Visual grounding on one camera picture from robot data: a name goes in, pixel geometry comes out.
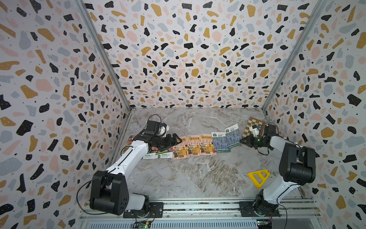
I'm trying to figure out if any lavender seed packet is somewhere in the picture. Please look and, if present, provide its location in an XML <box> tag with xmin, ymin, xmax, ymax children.
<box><xmin>225</xmin><ymin>124</ymin><xmax>242</xmax><ymax>149</ymax></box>
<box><xmin>211</xmin><ymin>132</ymin><xmax>231</xmax><ymax>153</ymax></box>

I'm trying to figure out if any sunflower seed packet pink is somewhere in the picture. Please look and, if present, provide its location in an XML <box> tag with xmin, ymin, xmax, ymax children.
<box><xmin>173</xmin><ymin>136</ymin><xmax>189</xmax><ymax>159</ymax></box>
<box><xmin>199</xmin><ymin>134</ymin><xmax>216</xmax><ymax>155</ymax></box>
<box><xmin>187</xmin><ymin>135</ymin><xmax>201</xmax><ymax>156</ymax></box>

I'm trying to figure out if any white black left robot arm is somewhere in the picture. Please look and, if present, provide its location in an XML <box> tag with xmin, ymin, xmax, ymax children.
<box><xmin>89</xmin><ymin>120</ymin><xmax>183</xmax><ymax>217</ymax></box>

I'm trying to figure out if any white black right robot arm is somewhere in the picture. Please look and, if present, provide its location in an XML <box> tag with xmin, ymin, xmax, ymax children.
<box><xmin>240</xmin><ymin>123</ymin><xmax>316</xmax><ymax>216</ymax></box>

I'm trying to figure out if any wooden chessboard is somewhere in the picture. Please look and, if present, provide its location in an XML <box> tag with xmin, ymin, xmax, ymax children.
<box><xmin>242</xmin><ymin>116</ymin><xmax>266</xmax><ymax>138</ymax></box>

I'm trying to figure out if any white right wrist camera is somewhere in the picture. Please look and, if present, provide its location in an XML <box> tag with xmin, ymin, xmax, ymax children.
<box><xmin>249</xmin><ymin>125</ymin><xmax>261</xmax><ymax>137</ymax></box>

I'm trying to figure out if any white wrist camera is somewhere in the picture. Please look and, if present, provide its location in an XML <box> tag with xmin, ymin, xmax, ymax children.
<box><xmin>249</xmin><ymin>125</ymin><xmax>261</xmax><ymax>137</ymax></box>
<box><xmin>158</xmin><ymin>123</ymin><xmax>169</xmax><ymax>137</ymax></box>

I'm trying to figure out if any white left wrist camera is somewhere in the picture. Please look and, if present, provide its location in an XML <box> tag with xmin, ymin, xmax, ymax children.
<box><xmin>158</xmin><ymin>123</ymin><xmax>169</xmax><ymax>137</ymax></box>

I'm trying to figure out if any yellow plastic frame tool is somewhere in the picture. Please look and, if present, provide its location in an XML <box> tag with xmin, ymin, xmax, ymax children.
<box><xmin>248</xmin><ymin>169</ymin><xmax>271</xmax><ymax>189</ymax></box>

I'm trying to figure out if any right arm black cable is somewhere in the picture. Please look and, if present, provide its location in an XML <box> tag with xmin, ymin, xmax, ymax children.
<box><xmin>275</xmin><ymin>185</ymin><xmax>301</xmax><ymax>229</ymax></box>

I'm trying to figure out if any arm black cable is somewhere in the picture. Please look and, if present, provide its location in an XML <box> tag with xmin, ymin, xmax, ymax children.
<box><xmin>75</xmin><ymin>174</ymin><xmax>115</xmax><ymax>215</ymax></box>
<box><xmin>275</xmin><ymin>185</ymin><xmax>301</xmax><ymax>229</ymax></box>

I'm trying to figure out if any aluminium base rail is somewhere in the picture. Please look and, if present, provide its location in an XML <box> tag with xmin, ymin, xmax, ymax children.
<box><xmin>80</xmin><ymin>197</ymin><xmax>326</xmax><ymax>229</ymax></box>

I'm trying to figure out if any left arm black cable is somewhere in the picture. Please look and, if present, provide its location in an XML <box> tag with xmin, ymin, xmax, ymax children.
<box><xmin>75</xmin><ymin>174</ymin><xmax>115</xmax><ymax>215</ymax></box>

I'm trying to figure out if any right aluminium corner post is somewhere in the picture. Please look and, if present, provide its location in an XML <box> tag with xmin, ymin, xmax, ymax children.
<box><xmin>262</xmin><ymin>0</ymin><xmax>327</xmax><ymax>114</ymax></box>

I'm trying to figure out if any aluminium corner post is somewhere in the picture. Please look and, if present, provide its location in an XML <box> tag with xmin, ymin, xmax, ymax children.
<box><xmin>74</xmin><ymin>0</ymin><xmax>132</xmax><ymax>113</ymax></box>
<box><xmin>262</xmin><ymin>0</ymin><xmax>327</xmax><ymax>114</ymax></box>

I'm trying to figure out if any left aluminium corner post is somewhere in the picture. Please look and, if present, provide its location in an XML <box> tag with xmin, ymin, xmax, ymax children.
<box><xmin>74</xmin><ymin>0</ymin><xmax>132</xmax><ymax>113</ymax></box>

